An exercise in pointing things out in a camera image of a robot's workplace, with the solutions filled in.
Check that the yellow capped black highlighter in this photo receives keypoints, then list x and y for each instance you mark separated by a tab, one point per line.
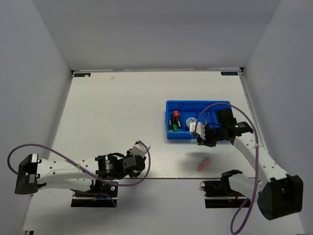
170	125

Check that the orange capped black highlighter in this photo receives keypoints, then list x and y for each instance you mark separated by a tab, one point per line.
177	119

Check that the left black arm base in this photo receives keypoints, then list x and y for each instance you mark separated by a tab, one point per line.
97	195

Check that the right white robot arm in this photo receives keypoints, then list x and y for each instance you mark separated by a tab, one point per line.
277	193

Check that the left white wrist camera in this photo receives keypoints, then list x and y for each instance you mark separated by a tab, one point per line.
139	149

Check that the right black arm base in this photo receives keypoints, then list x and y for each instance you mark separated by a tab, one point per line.
216	196

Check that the pink translucent marker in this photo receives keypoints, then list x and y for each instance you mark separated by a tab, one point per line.
203	164

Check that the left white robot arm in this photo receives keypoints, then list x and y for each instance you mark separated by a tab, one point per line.
35	174

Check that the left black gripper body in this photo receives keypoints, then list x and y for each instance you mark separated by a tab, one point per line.
122	174

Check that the left corner label sticker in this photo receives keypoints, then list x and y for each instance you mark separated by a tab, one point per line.
82	74

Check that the corner label sticker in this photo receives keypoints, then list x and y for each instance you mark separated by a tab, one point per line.
229	73
82	74

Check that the green capped black highlighter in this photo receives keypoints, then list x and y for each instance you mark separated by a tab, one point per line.
174	124

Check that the blue divided plastic bin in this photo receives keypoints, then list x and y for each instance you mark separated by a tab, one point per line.
192	108

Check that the black handled scissors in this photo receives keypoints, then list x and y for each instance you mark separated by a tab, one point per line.
207	119

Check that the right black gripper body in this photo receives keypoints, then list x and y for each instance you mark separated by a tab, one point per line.
212	135

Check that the right corner label sticker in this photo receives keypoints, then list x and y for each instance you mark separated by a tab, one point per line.
229	73

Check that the round blue patterned tin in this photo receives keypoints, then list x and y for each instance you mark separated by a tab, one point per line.
190	120

